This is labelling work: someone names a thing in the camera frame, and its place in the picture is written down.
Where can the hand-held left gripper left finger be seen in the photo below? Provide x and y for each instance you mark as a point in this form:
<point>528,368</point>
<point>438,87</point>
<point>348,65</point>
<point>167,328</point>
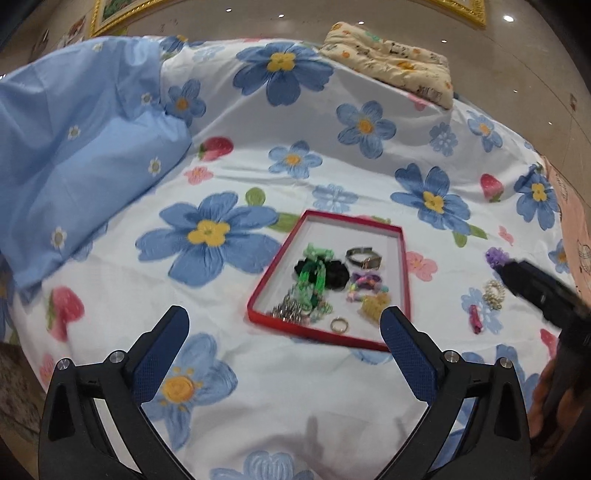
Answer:
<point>157,360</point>

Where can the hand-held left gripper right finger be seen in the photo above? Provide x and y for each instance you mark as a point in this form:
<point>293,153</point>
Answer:
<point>411,355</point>

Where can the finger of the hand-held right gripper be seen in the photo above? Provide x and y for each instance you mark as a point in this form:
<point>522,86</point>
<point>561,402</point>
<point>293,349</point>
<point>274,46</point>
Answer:
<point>531,284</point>

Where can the purple flower hair clip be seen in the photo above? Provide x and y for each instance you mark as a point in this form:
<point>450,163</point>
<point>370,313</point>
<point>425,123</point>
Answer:
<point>495,256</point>

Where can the yellow claw clip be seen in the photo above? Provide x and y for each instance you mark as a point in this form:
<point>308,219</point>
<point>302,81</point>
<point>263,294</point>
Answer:
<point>374,307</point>

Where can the black scrunchie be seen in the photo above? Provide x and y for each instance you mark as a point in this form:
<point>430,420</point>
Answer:
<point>335,274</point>

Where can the red shallow box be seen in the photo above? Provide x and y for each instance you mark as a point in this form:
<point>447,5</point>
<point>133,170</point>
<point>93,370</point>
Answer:
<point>341,230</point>

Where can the person's right forearm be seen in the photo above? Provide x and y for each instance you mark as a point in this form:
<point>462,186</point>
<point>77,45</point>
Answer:
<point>540,401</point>

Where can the pink hair clip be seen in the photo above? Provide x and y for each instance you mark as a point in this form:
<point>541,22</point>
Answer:
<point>475,318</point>

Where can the peach printed sheet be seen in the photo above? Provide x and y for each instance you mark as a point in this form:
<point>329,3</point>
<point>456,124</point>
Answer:
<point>572,221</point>

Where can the floral printed bedsheet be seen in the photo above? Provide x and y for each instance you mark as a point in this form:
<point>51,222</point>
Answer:
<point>277,392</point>

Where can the grey patterned rug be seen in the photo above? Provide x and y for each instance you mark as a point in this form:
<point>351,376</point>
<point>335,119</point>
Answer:
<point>14,392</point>

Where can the blue daisy pillow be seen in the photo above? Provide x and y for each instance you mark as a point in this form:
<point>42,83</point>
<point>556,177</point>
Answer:
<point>69,161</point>

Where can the cream printed pillow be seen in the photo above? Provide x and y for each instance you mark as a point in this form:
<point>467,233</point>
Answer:
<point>392,60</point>

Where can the gold picture frame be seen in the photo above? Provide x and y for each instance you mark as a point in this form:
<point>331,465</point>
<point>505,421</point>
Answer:
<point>475,14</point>
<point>97,18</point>

